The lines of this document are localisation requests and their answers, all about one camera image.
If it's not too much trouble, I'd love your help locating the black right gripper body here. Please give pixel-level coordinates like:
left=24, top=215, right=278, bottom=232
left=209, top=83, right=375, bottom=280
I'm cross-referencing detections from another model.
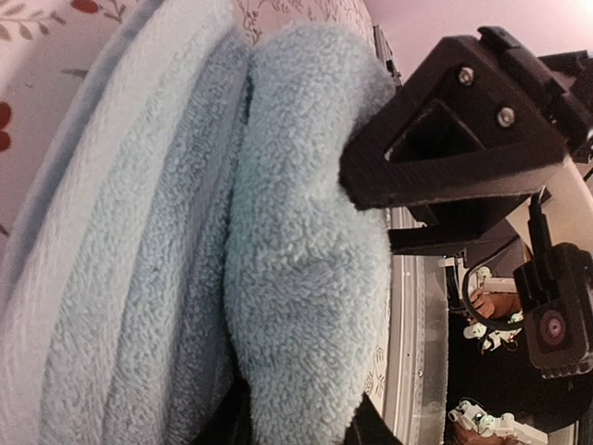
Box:
left=478, top=26, right=592, bottom=160

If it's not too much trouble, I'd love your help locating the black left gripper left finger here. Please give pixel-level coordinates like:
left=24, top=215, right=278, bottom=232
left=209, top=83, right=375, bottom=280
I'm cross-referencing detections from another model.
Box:
left=192, top=377, right=252, bottom=445

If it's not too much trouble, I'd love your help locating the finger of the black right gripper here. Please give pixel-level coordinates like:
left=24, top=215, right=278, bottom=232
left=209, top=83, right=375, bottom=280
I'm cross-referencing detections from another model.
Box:
left=388, top=194, right=531, bottom=255
left=339, top=36, right=567, bottom=210

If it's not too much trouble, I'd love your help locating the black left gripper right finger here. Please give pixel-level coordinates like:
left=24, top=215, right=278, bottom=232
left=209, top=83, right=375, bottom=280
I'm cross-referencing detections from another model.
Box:
left=342, top=396, right=398, bottom=445

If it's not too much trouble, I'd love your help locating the light blue towel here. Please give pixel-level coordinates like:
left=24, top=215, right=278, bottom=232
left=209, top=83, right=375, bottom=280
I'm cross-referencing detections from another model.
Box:
left=0, top=0, right=399, bottom=445

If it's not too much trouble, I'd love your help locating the operator hand with controller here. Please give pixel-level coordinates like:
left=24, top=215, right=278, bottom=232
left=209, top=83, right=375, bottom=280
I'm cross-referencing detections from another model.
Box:
left=470, top=289, right=522, bottom=322

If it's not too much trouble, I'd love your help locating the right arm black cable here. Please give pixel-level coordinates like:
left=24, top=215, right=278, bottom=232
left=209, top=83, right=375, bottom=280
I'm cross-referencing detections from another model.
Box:
left=462, top=263, right=527, bottom=333

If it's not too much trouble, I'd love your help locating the aluminium front rail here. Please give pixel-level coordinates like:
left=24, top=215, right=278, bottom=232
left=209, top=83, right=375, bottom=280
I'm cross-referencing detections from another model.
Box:
left=382, top=208, right=453, bottom=445

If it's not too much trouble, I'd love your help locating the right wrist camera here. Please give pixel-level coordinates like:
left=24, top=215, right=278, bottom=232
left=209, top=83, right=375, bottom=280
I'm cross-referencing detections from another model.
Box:
left=513, top=243, right=592, bottom=379

